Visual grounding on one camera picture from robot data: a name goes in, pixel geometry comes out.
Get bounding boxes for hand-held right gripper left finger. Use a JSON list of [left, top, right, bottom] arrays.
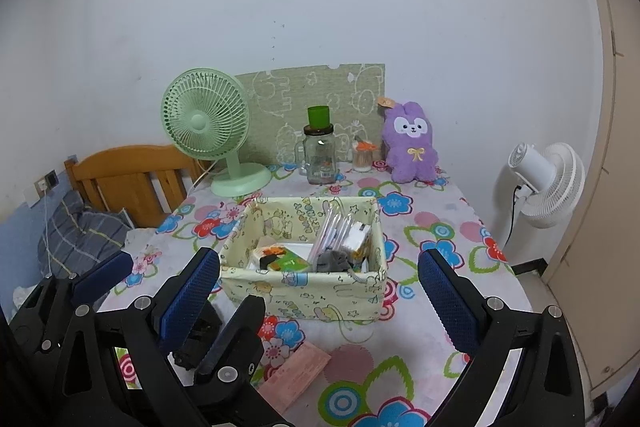
[[60, 247, 222, 427]]

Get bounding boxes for purple plush bunny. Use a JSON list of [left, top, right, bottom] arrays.
[[377, 97, 441, 184]]

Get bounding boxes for glass handled jar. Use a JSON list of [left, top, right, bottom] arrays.
[[295, 125, 340, 185]]

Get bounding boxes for white charging cable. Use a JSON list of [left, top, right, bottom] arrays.
[[37, 193, 53, 275]]

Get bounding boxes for yellow printed fabric storage box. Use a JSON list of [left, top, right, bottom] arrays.
[[220, 196, 387, 322]]

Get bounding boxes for beige wardrobe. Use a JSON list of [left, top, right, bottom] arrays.
[[542, 0, 640, 408]]

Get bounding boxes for green printed board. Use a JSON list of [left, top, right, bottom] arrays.
[[234, 63, 387, 168]]

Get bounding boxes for toothpick jar with orange lid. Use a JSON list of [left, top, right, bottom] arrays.
[[352, 139, 376, 172]]

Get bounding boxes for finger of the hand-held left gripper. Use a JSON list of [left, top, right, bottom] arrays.
[[192, 294, 296, 427], [31, 251, 135, 350]]

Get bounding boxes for white crumpled cloth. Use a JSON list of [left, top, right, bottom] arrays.
[[12, 284, 38, 308]]

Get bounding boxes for orange and green toy card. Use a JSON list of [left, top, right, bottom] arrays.
[[255, 243, 311, 274]]

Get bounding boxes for floral tablecloth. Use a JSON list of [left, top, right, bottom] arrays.
[[95, 162, 531, 427]]

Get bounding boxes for white fan power cord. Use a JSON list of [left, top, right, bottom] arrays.
[[186, 159, 218, 198]]

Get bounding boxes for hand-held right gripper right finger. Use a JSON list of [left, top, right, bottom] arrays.
[[417, 248, 587, 427]]

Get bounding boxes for white and yellow carton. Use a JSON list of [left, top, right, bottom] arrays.
[[345, 221, 373, 265]]

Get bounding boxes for white flat packet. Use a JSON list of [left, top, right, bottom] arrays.
[[248, 234, 321, 273]]

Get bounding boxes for wooden bed headboard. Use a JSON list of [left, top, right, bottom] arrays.
[[64, 144, 213, 228]]

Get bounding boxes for grey plaid pillow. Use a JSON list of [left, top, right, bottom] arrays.
[[37, 191, 132, 278]]

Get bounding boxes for grey plush mouse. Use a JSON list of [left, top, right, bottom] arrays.
[[315, 248, 363, 283]]

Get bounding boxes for pink flat block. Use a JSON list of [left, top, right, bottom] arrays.
[[259, 341, 332, 413]]

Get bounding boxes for white standing fan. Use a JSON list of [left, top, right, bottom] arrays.
[[492, 142, 586, 278]]

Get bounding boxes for green desk fan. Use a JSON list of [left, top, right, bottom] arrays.
[[161, 68, 273, 198]]

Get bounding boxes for clear plastic bags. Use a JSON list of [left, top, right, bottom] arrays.
[[309, 198, 353, 258]]

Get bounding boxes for green plastic cup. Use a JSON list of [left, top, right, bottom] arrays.
[[307, 106, 331, 130]]

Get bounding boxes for black fan power cord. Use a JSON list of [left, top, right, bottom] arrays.
[[502, 184, 523, 250]]

